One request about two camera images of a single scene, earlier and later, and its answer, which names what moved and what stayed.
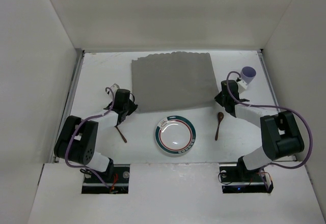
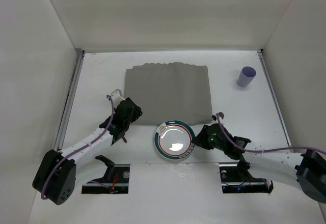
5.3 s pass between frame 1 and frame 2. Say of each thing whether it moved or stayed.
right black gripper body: moved
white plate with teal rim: moved
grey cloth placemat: moved
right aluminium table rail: stayed
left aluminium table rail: stayed
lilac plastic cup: stayed
